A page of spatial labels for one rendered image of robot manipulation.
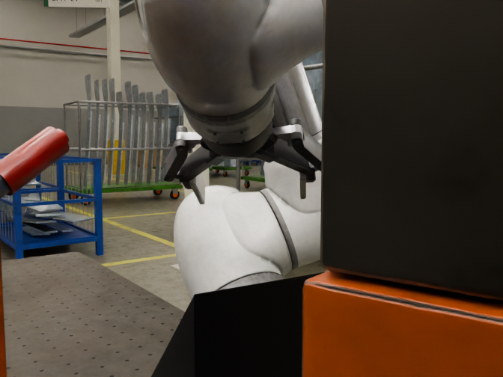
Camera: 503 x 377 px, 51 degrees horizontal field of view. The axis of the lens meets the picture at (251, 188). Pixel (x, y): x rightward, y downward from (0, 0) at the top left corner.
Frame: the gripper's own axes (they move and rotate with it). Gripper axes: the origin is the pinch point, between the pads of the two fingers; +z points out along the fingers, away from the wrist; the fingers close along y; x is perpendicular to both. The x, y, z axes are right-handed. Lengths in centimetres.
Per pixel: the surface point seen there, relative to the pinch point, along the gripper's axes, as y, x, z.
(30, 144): -11.6, -10.9, -34.8
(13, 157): -12.3, -12.1, -35.4
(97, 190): -183, 172, 387
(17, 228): -241, 126, 357
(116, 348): -33, -15, 48
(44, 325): -55, -8, 58
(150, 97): -259, 528, 767
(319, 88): 34, 253, 361
